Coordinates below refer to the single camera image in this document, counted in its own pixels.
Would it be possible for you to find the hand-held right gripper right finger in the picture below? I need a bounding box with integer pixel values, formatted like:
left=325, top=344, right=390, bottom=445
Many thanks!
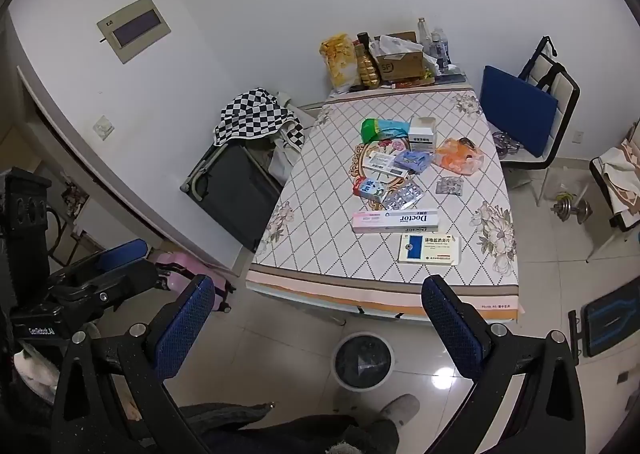
left=421, top=275, right=587, bottom=454

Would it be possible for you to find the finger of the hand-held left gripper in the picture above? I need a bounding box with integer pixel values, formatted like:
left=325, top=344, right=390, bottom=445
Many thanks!
left=54, top=261, right=160, bottom=307
left=50, top=238, right=152, bottom=285

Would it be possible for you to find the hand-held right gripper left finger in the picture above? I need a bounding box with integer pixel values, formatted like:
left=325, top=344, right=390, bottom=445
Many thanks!
left=51, top=274, right=217, bottom=454

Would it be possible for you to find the white cardboard box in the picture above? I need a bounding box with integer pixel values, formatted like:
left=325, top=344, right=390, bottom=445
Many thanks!
left=407, top=115, right=437, bottom=152

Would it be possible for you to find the round white trash bin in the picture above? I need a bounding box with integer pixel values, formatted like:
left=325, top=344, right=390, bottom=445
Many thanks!
left=332, top=332, right=394, bottom=391

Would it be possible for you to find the white fuzzy cloth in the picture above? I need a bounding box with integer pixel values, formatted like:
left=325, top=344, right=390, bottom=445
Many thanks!
left=12, top=349, right=60, bottom=402

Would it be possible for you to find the pink suitcase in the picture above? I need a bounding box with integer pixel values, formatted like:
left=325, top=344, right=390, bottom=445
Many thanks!
left=152, top=251, right=236, bottom=312

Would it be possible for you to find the blue cream medicine box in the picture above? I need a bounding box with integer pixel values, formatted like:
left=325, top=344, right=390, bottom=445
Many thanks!
left=398, top=233, right=462, bottom=264

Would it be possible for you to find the grey slipper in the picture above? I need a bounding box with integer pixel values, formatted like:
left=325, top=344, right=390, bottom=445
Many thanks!
left=377, top=394, right=421, bottom=441

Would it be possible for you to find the pink white toothpaste box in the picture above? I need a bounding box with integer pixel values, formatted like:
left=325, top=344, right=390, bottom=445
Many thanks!
left=351, top=209, right=439, bottom=235

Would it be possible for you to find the black folding chair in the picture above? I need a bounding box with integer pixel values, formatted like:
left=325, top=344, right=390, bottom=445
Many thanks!
left=180, top=136, right=283, bottom=255

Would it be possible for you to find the large silver blister pack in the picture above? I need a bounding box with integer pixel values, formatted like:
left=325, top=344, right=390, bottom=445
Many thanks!
left=381, top=184, right=425, bottom=211

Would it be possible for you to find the black blue exercise board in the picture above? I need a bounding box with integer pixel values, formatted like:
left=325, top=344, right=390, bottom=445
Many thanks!
left=567, top=294, right=640, bottom=365

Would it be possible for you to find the small blue drink carton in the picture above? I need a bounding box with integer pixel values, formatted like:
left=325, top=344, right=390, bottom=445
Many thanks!
left=354, top=177, right=386, bottom=202

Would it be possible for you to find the table with patterned cloth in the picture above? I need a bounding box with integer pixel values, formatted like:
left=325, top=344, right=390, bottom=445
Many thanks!
left=246, top=89, right=521, bottom=322

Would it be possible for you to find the metal dumbbell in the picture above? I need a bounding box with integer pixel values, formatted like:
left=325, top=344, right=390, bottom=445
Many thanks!
left=551, top=191, right=593, bottom=222

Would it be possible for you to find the crumpled blue plastic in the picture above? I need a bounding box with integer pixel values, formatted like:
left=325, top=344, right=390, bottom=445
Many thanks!
left=394, top=149, right=431, bottom=176

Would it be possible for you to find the orange plastic bag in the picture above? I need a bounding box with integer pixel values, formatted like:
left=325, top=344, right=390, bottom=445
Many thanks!
left=434, top=136, right=485, bottom=174

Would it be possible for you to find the white barcode carton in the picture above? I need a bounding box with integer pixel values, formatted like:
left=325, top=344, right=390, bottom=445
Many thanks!
left=363, top=151, right=410, bottom=179

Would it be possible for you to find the black white checkered cloth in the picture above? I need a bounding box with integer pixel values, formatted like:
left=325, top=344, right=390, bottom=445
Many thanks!
left=214, top=89, right=306, bottom=151

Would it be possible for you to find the black framed chair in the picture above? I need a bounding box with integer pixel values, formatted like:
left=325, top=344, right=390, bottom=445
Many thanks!
left=585, top=121, right=640, bottom=262

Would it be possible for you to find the teal green packet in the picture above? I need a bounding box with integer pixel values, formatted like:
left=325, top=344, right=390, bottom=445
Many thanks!
left=361, top=117, right=412, bottom=144

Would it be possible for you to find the beige cloth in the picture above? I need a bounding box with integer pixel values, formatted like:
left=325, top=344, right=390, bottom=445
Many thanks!
left=597, top=134, right=640, bottom=215

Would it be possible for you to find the brown cardboard box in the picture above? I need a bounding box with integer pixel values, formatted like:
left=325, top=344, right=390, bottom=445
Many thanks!
left=375, top=31, right=426, bottom=81

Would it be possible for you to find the black white chair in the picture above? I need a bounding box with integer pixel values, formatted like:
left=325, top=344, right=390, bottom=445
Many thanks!
left=492, top=35, right=582, bottom=207

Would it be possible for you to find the gold bottle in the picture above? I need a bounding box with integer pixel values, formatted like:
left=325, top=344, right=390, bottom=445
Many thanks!
left=355, top=41, right=383, bottom=89

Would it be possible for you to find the clear water bottle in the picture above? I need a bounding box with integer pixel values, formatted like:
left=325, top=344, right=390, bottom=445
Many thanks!
left=431, top=28, right=451, bottom=72

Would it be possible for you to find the yellow snack bag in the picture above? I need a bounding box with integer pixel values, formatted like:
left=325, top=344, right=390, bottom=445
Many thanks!
left=320, top=32, right=362, bottom=94

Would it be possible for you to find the white plastic bag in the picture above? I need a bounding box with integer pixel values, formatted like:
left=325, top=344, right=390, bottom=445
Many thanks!
left=369, top=34, right=425, bottom=57

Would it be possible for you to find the beige wall panel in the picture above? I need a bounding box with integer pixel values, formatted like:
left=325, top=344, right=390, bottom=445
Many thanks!
left=96, top=0, right=173, bottom=66

